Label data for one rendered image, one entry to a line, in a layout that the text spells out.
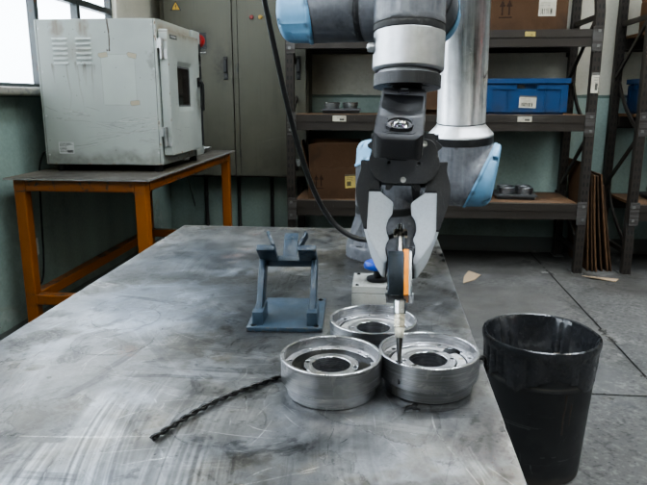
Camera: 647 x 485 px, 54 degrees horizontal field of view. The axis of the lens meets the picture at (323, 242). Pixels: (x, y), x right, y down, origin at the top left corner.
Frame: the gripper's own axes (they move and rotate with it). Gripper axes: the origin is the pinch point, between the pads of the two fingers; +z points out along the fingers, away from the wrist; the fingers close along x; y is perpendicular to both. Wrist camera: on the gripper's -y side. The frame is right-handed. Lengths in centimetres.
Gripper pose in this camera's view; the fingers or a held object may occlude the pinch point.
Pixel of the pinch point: (400, 266)
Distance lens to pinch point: 67.2
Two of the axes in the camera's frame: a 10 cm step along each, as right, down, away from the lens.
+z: -0.3, 10.0, 0.9
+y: 1.2, -0.9, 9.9
